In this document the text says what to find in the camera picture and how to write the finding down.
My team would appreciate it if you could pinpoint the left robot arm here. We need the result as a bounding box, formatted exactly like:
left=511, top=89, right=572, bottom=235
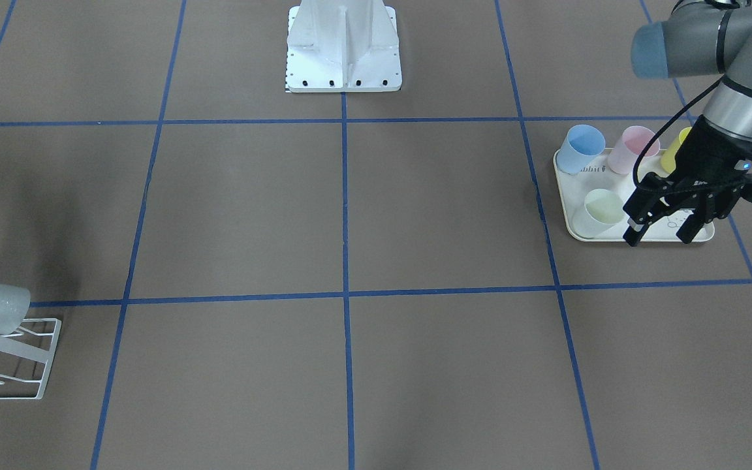
left=623, top=1, right=752, bottom=246

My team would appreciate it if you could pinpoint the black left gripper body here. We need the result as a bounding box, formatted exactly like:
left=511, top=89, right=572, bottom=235
left=624, top=117, right=752, bottom=219

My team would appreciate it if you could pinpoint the yellow plastic cup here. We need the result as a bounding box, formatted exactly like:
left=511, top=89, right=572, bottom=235
left=659, top=126, right=692, bottom=174

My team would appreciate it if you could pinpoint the blue plastic cup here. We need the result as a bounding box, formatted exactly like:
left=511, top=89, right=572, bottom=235
left=556, top=124, right=606, bottom=174

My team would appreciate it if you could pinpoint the cream plastic tray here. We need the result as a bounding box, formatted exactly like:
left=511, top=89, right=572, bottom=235
left=553, top=147, right=715, bottom=243

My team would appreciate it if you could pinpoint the white camera pillar base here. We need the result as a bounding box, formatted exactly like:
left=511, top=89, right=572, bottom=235
left=285, top=1, right=403, bottom=93

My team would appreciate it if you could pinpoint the pink plastic cup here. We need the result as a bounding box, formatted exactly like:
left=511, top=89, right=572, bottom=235
left=606, top=125, right=661, bottom=175

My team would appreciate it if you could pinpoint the white wire cup rack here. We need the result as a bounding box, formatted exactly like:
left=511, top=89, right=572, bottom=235
left=0, top=318, right=63, bottom=401

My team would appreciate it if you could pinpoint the cream plastic cup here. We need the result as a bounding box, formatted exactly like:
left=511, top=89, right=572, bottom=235
left=572, top=189, right=625, bottom=239

